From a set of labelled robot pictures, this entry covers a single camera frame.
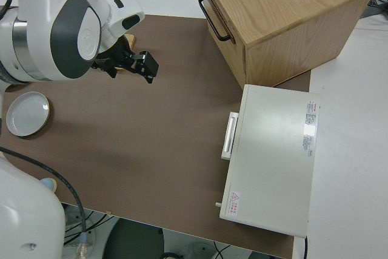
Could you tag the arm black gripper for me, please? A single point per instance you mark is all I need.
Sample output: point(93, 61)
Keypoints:
point(119, 57)

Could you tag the gray round plate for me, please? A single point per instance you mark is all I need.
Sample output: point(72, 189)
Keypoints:
point(27, 115)

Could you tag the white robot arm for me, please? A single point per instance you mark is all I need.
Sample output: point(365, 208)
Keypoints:
point(75, 28)

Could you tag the wooden mug rack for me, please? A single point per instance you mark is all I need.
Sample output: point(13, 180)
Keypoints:
point(131, 40)

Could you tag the brown table mat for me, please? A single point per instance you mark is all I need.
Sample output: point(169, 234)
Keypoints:
point(151, 134)

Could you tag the light wooden box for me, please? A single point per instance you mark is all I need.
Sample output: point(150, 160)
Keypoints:
point(288, 4)

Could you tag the white toaster oven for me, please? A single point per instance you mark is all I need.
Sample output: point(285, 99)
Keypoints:
point(272, 165)

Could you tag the dark round pedestal base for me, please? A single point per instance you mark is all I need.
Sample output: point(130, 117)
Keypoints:
point(133, 240)

